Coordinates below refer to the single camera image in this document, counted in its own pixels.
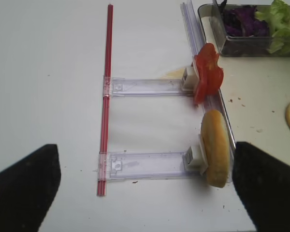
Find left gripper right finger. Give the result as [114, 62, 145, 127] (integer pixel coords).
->
[232, 142, 290, 232]

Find left bun half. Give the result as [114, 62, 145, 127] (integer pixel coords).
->
[201, 110, 230, 188]

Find clear cross rail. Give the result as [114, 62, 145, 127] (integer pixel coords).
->
[98, 151, 207, 181]
[103, 77, 193, 97]

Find silver metal tray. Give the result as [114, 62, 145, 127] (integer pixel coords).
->
[196, 0, 290, 162]

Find clear plastic salad container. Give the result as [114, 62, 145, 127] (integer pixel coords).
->
[210, 0, 290, 57]

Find purple cabbage leaves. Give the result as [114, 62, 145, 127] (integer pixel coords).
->
[218, 0, 270, 55]

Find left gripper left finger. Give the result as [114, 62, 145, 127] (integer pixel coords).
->
[0, 144, 61, 232]

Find green lettuce pile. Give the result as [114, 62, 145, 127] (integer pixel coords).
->
[255, 0, 290, 56]

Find left upper clear cross rail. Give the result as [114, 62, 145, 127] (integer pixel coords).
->
[103, 77, 193, 97]

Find left red strip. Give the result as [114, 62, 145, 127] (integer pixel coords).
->
[97, 4, 114, 197]

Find left lower clear cross rail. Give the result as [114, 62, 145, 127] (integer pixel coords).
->
[98, 151, 207, 181]

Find white bun pusher block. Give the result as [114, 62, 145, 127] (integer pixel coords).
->
[183, 134, 209, 175]

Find white tomato pusher block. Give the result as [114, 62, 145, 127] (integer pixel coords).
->
[182, 63, 199, 91]

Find rear tomato slice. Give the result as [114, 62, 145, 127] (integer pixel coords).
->
[206, 51, 224, 95]

